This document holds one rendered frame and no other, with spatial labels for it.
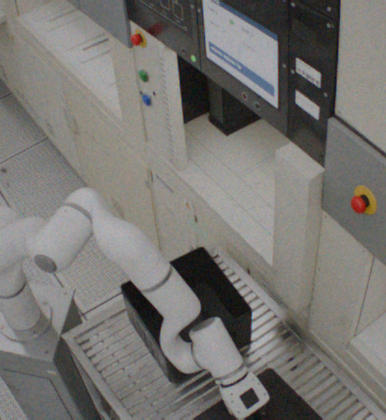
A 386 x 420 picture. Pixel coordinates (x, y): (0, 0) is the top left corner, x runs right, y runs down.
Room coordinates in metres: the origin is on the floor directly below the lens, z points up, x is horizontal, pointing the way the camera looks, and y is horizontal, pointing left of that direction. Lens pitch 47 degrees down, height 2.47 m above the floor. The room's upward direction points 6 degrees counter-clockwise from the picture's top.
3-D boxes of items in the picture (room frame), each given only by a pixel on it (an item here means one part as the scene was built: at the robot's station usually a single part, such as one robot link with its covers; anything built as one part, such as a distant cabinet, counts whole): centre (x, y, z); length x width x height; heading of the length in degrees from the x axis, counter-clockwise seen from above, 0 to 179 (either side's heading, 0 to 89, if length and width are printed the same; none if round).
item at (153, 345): (1.09, 0.05, 0.85); 0.28 x 0.28 x 0.17; 26
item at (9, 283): (1.21, 0.55, 1.07); 0.19 x 0.12 x 0.24; 150
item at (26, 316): (1.19, 0.57, 0.85); 0.19 x 0.19 x 0.18
